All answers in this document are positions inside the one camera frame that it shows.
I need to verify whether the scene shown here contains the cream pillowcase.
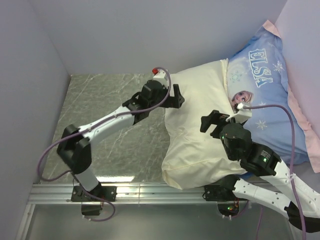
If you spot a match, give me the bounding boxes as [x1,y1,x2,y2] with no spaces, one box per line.
[161,59,246,190]

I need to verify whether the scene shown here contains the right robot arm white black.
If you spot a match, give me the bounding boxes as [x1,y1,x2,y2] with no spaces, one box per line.
[200,104,320,234]

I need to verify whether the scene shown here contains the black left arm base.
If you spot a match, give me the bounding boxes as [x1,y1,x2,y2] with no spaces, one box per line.
[70,183,117,222]

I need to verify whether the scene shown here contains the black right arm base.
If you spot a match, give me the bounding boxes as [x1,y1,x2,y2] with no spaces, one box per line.
[202,175,250,221]

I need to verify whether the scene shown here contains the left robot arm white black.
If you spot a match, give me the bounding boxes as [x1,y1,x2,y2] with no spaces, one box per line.
[56,80,185,201]

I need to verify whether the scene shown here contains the blue Elsa pillow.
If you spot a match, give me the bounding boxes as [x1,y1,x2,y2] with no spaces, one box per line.
[226,20,320,173]

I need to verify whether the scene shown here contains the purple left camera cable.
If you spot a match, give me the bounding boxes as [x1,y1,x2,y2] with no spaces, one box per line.
[37,66,172,223]

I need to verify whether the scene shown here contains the purple camera cable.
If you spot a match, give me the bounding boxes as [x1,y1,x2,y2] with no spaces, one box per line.
[37,66,172,223]
[246,104,308,240]

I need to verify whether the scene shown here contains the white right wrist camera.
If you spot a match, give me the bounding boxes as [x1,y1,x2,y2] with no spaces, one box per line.
[225,103,252,124]

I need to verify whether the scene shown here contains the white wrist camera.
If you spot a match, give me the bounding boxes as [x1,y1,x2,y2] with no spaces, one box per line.
[152,67,169,85]
[225,103,252,124]

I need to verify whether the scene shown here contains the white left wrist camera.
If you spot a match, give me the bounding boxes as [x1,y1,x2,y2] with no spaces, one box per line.
[152,67,169,85]

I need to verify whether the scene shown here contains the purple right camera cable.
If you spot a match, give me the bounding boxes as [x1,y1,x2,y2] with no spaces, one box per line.
[246,104,308,240]

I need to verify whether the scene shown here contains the aluminium mounting rail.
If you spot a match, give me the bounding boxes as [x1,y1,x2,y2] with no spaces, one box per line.
[14,182,283,240]

